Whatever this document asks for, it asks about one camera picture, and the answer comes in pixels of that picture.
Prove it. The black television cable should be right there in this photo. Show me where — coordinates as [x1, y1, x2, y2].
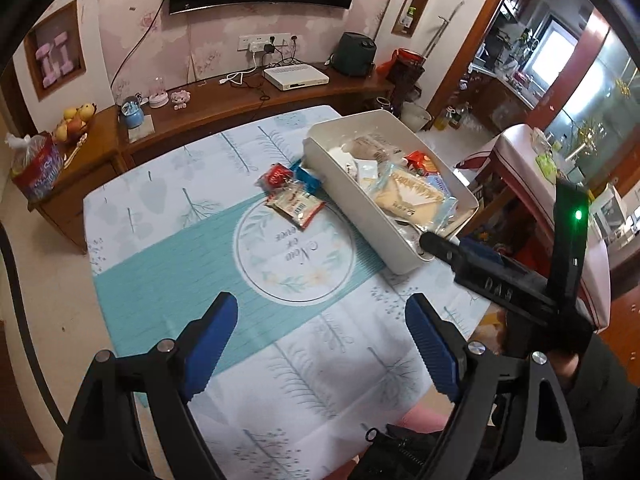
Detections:
[110, 0, 166, 106]

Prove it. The pink dumbbell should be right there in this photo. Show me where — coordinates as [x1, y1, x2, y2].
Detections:
[50, 32, 74, 73]
[35, 42, 61, 86]

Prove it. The glass sliding door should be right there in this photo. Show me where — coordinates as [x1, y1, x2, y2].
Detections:
[545, 10, 640, 241]

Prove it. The pink glass dome ornament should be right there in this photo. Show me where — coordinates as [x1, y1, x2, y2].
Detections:
[148, 76, 171, 107]

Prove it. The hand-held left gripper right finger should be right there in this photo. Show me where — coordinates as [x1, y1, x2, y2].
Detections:
[404, 294, 583, 480]

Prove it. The small blue snack packet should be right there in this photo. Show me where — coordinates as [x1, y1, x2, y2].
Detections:
[292, 165, 321, 193]

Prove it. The red patterned cloth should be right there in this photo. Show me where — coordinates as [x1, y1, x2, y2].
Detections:
[452, 152, 496, 177]

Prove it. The red bucket with plastic bag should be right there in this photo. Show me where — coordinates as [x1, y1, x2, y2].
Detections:
[5, 131, 65, 201]

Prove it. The wooden television cabinet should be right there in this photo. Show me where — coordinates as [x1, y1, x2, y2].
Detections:
[27, 67, 396, 256]

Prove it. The person's right forearm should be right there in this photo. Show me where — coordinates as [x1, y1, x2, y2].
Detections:
[550, 335, 640, 480]

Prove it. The large clear bread packet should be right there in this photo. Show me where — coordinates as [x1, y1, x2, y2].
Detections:
[372, 167, 458, 226]

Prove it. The white plastic bucket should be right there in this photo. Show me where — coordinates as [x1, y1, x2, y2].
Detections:
[401, 101, 433, 132]

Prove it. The white charging cable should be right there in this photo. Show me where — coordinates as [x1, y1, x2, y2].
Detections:
[220, 66, 262, 87]

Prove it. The red patterned gift bag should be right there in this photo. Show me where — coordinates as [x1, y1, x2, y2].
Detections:
[377, 47, 426, 106]

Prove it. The white plastic storage box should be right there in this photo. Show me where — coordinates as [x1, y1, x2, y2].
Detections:
[302, 110, 480, 276]

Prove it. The white square mat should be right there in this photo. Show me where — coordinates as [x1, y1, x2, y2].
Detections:
[127, 115, 155, 142]

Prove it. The small red snack packet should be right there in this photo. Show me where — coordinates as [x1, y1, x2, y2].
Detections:
[257, 163, 293, 192]

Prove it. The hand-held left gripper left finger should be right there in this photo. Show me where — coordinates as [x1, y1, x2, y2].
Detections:
[55, 291, 239, 480]

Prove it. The person's pink trouser leg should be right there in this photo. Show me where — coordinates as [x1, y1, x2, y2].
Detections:
[400, 402, 457, 436]

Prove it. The white wall power outlet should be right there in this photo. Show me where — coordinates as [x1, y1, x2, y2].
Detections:
[237, 34, 292, 54]

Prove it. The white set-top box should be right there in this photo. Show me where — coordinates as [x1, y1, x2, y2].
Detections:
[263, 62, 331, 92]

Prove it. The blue red biscuit packet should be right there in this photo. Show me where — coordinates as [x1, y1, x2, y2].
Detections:
[404, 150, 453, 181]

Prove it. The small white barcode packet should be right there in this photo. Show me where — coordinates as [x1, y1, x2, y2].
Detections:
[265, 182, 325, 228]

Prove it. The metal pole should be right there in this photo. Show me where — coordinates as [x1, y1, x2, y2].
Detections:
[425, 0, 466, 58]

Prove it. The clear brown pastry packet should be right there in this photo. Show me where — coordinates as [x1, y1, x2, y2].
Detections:
[350, 132, 406, 161]

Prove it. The white red-edged wrapper packet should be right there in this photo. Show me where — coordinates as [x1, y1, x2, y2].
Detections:
[327, 144, 362, 181]

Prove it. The narrow wooden wall niche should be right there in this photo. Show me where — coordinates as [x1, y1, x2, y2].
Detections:
[390, 0, 438, 38]

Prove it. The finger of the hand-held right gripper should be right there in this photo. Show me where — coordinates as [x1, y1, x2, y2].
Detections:
[460, 240, 503, 263]
[419, 232, 463, 273]

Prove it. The bowl of fruit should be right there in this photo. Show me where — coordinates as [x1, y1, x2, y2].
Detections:
[54, 102, 97, 143]

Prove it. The dark green air fryer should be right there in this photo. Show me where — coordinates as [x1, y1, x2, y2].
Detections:
[331, 31, 377, 77]

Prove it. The blue snow globe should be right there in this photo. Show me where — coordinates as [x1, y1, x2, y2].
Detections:
[118, 96, 146, 128]

